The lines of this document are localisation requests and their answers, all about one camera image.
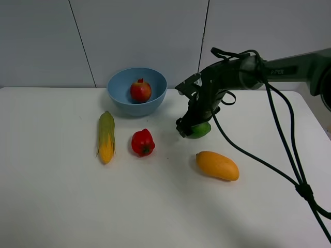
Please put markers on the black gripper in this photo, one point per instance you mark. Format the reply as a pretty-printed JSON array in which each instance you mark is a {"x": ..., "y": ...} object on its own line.
[{"x": 216, "y": 80}]

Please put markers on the green lime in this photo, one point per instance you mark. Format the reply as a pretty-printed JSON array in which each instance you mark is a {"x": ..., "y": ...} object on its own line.
[{"x": 200, "y": 130}]

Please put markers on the yellow mango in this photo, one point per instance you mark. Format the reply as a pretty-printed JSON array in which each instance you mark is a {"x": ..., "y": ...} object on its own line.
[{"x": 218, "y": 166}]

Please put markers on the red apple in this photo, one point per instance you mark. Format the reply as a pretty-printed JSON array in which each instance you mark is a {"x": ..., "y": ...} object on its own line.
[{"x": 140, "y": 91}]

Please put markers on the dark green robot arm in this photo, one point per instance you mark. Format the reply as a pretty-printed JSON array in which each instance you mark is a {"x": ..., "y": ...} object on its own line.
[{"x": 244, "y": 71}]

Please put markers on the blue plastic bowl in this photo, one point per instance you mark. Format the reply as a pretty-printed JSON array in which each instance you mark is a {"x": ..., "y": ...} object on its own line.
[{"x": 118, "y": 89}]

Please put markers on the red bell pepper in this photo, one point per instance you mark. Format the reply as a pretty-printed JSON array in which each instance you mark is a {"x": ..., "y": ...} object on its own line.
[{"x": 142, "y": 143}]

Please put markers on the yellow corn cob with husk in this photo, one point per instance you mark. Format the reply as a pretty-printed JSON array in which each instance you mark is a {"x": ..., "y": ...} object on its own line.
[{"x": 106, "y": 137}]

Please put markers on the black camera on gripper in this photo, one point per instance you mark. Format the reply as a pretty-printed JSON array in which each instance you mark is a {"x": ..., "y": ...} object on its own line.
[{"x": 190, "y": 86}]

